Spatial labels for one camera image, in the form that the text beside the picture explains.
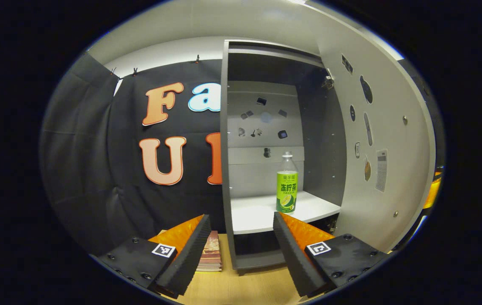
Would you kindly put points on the row of black cloth clips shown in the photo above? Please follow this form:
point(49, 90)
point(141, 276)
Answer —
point(197, 58)

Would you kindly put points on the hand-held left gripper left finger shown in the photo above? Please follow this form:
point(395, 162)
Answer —
point(190, 258)

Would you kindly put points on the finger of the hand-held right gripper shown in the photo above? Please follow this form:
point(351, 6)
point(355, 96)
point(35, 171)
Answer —
point(434, 192)

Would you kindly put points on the green label bottle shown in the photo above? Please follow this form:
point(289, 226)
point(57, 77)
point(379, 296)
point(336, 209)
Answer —
point(287, 190)

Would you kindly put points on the beige cabinet door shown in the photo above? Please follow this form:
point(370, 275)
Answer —
point(393, 127)

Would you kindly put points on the metal cabinet hinge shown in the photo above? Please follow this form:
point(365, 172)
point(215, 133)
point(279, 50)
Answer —
point(328, 79)

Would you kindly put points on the stack of thin books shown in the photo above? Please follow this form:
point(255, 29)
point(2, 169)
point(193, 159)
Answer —
point(211, 254)

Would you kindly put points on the black backdrop cloth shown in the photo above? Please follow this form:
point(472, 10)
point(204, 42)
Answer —
point(88, 169)

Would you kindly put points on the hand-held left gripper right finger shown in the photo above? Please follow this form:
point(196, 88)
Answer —
point(293, 258)

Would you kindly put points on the white cabinet shelf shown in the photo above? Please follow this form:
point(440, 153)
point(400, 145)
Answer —
point(257, 212)

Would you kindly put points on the grey cabinet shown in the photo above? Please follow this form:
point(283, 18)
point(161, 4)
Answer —
point(266, 169)

